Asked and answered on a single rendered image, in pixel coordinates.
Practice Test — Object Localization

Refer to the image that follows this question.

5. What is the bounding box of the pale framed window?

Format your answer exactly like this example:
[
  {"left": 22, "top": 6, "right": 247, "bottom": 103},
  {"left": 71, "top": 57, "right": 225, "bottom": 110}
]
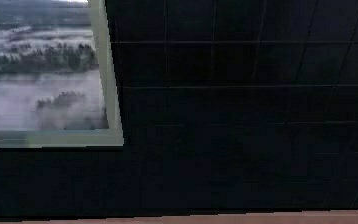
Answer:
[{"left": 0, "top": 0, "right": 125, "bottom": 150}]

